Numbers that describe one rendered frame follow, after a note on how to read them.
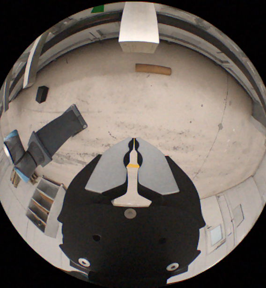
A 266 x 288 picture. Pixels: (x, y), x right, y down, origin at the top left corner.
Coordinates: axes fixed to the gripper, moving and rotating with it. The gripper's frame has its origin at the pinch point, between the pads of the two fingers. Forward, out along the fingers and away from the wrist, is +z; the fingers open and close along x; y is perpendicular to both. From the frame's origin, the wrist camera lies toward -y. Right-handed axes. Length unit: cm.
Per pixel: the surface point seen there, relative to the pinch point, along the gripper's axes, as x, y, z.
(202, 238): 171, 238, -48
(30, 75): -23.0, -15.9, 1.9
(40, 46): -22.8, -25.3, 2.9
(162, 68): 21, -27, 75
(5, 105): -48, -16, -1
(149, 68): 10, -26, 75
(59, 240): -163, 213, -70
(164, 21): 9.3, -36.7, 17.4
